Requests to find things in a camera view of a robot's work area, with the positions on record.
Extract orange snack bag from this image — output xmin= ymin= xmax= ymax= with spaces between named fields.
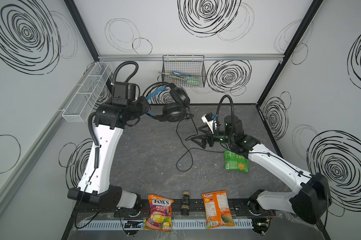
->
xmin=202 ymin=191 xmax=235 ymax=230

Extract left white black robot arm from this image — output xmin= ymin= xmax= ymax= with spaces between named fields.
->
xmin=67 ymin=61 xmax=150 ymax=215

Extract black wire wall basket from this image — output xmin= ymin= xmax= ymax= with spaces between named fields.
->
xmin=159 ymin=55 xmax=207 ymax=88

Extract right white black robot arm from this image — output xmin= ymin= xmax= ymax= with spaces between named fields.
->
xmin=191 ymin=95 xmax=332 ymax=225

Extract Fox's fruits candy bag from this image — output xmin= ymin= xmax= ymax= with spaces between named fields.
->
xmin=143 ymin=195 xmax=174 ymax=232

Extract small dark bottle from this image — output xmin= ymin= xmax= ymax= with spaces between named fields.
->
xmin=181 ymin=191 xmax=190 ymax=216

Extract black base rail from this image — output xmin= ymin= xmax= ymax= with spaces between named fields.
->
xmin=73 ymin=197 xmax=277 ymax=218

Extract green snack bag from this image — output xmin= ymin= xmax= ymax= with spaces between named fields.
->
xmin=224 ymin=150 xmax=249 ymax=173

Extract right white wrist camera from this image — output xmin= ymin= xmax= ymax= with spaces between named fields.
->
xmin=201 ymin=113 xmax=219 ymax=135

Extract black blue headphones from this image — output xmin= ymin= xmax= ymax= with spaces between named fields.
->
xmin=143 ymin=82 xmax=191 ymax=123

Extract white wire wall shelf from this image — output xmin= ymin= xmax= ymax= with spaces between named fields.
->
xmin=62 ymin=62 xmax=112 ymax=123

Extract white slotted cable duct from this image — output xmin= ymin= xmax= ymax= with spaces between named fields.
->
xmin=79 ymin=219 xmax=254 ymax=231

